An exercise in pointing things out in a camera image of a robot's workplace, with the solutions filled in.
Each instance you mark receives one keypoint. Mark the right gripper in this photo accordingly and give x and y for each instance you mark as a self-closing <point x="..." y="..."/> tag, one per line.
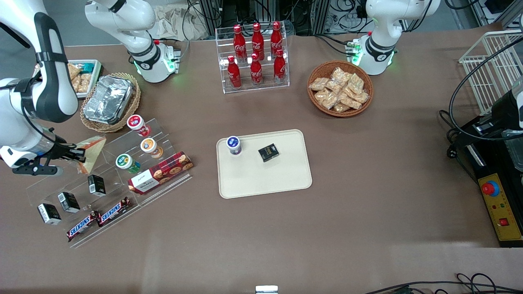
<point x="58" y="151"/>

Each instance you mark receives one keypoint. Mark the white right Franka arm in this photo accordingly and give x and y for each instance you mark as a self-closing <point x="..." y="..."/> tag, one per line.
<point x="122" y="20"/>

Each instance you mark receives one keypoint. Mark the red lid cup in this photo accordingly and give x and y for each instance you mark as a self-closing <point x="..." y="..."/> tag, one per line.
<point x="136" y="123"/>

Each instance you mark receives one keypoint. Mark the green lid cup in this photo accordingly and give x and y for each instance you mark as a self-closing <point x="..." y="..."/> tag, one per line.
<point x="124" y="161"/>

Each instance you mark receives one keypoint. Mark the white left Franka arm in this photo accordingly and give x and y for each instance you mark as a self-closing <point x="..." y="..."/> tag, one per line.
<point x="384" y="24"/>

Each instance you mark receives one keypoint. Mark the small black white box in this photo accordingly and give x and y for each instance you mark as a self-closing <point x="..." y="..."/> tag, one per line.
<point x="49" y="214"/>
<point x="68" y="202"/>
<point x="97" y="185"/>

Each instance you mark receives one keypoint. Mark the triangular sandwich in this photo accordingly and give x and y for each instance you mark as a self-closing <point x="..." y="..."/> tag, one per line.
<point x="94" y="151"/>

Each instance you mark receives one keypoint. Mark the red tartan cookie box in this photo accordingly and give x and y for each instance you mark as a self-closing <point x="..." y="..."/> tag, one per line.
<point x="161" y="173"/>

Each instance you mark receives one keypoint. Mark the tan snack packet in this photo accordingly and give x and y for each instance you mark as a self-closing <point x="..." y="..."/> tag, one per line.
<point x="73" y="71"/>
<point x="85" y="83"/>
<point x="78" y="86"/>

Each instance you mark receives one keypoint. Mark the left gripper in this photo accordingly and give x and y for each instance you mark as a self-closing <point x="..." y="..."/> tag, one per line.
<point x="503" y="111"/>

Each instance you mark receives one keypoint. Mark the red Coca-Cola bottle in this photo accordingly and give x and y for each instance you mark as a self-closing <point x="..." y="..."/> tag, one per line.
<point x="234" y="73"/>
<point x="280" y="67"/>
<point x="258" y="41"/>
<point x="256" y="71"/>
<point x="276" y="38"/>
<point x="239" y="45"/>

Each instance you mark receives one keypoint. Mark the Snickers bar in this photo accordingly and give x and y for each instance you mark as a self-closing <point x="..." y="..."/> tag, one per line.
<point x="114" y="211"/>
<point x="83" y="226"/>

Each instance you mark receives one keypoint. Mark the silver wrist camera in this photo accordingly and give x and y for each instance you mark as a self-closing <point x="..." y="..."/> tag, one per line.
<point x="36" y="170"/>

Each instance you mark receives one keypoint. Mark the teal snack packet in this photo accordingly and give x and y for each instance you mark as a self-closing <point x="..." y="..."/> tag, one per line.
<point x="87" y="66"/>

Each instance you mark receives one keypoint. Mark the crumpled beige cloth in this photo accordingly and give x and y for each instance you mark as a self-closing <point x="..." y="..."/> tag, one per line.
<point x="171" y="22"/>

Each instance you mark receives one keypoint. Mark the white plastic bin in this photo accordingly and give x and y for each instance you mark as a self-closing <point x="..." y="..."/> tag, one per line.
<point x="97" y="77"/>

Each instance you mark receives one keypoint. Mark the clear acrylic stepped stand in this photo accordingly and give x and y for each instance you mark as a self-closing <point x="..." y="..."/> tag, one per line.
<point x="118" y="188"/>

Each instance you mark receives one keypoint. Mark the aluminium profile frame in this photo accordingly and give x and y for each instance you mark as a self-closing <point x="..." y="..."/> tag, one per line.
<point x="245" y="12"/>

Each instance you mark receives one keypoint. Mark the clear acrylic bottle rack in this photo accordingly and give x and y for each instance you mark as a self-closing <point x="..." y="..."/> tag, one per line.
<point x="265" y="87"/>

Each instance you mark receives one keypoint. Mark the red emergency stop button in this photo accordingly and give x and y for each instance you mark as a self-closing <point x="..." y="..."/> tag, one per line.
<point x="490" y="188"/>

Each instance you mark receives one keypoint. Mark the aluminium foil container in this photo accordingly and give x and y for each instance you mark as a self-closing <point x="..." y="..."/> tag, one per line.
<point x="108" y="100"/>

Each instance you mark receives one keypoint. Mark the round wicker basket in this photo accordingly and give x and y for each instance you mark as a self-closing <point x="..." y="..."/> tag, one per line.
<point x="322" y="112"/>

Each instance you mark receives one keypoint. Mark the small white device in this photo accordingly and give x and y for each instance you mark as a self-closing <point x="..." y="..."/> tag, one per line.
<point x="266" y="290"/>

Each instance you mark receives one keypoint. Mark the oval wicker basket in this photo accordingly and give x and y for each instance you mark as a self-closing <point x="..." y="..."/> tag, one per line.
<point x="132" y="110"/>

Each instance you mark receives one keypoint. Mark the black box gold print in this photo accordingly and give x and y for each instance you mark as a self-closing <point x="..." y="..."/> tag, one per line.
<point x="268" y="152"/>

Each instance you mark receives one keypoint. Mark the blue lid yogurt cup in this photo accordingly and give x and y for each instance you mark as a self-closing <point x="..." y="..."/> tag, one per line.
<point x="233" y="143"/>

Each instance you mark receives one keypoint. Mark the beige plastic tray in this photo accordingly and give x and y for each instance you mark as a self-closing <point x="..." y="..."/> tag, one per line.
<point x="265" y="179"/>

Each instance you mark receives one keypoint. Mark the clear cracker packet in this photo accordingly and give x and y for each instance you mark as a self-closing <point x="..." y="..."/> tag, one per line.
<point x="322" y="95"/>
<point x="356" y="83"/>
<point x="340" y="74"/>
<point x="334" y="86"/>
<point x="318" y="83"/>
<point x="341" y="108"/>
<point x="329" y="102"/>
<point x="351" y="102"/>

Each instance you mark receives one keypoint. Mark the black yellow control box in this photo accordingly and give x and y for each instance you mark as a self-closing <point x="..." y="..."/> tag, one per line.
<point x="504" y="208"/>

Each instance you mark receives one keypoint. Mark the red rocker switch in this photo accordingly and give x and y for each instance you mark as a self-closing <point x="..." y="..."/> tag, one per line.
<point x="504" y="222"/>

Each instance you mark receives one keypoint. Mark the orange lid cup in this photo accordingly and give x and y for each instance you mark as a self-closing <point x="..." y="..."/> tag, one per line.
<point x="149" y="146"/>

